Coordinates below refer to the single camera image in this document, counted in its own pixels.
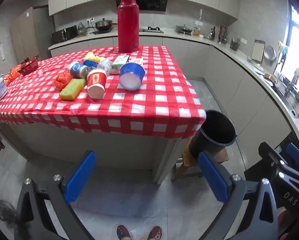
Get round metal steamer plate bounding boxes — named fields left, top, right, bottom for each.
left=264, top=45, right=277, bottom=60

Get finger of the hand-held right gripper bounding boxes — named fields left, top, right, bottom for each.
left=286, top=142, right=299, bottom=178
left=258, top=142, right=299, bottom=183

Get white green carton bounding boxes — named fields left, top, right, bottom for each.
left=112, top=55, right=129, bottom=67

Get clear plastic bag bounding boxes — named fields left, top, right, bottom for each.
left=97, top=59, right=113, bottom=75

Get black plastic bin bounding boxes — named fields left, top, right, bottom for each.
left=189, top=109, right=237, bottom=160

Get beige refrigerator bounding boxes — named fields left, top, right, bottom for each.
left=11, top=7, right=52, bottom=63

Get yellow cloth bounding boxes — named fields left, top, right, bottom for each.
left=84, top=51, right=101, bottom=63

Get red checked tablecloth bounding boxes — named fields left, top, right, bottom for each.
left=0, top=45, right=207, bottom=139

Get person's left shoe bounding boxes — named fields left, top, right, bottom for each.
left=116, top=224, right=131, bottom=240

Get dark sink faucet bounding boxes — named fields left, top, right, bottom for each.
left=284, top=75, right=299, bottom=97

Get dark hair strands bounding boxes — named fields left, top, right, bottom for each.
left=0, top=197, right=30, bottom=230

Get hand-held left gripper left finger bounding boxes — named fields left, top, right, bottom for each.
left=14, top=151, right=97, bottom=240

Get pan with glass lid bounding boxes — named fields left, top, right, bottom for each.
left=176, top=24, right=193, bottom=34

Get blue patterned paper cup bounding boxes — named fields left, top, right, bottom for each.
left=68, top=61, right=89, bottom=78

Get black microwave oven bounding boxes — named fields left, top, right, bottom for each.
left=51, top=29, right=66, bottom=44

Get person's right shoe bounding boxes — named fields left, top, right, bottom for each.
left=148, top=226, right=163, bottom=240

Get brown tape roll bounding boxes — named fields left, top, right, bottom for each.
left=264, top=74, right=276, bottom=87

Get white kitchen island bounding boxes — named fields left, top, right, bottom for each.
left=0, top=122, right=190, bottom=185

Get black gas hob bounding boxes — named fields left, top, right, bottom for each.
left=142, top=26, right=164, bottom=33

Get orange net bag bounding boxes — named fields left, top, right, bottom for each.
left=2, top=65, right=22, bottom=85

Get metal utensil holder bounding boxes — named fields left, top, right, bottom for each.
left=219, top=25, right=228, bottom=44

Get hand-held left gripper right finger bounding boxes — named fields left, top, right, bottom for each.
left=197, top=152, right=280, bottom=240

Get kitchen window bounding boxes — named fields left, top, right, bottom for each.
left=281, top=2, right=299, bottom=100

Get wooden stool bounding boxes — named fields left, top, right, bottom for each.
left=171, top=137, right=230, bottom=182

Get white cutting board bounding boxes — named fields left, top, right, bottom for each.
left=251, top=39, right=265, bottom=62

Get yellow sponge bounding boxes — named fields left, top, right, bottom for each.
left=59, top=78, right=86, bottom=101

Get orange plastic bag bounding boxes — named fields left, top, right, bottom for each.
left=54, top=69, right=73, bottom=90

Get black countertop oven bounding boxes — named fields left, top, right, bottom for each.
left=65, top=25, right=78, bottom=40

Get red thermos flask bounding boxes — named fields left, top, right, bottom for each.
left=117, top=0, right=140, bottom=53

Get person's shoe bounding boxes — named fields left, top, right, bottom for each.
left=148, top=226, right=163, bottom=240
left=116, top=224, right=131, bottom=240

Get red paper cup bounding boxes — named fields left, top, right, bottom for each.
left=87, top=68, right=107, bottom=99

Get red floral enamel pot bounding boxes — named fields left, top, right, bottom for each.
left=19, top=57, right=38, bottom=75

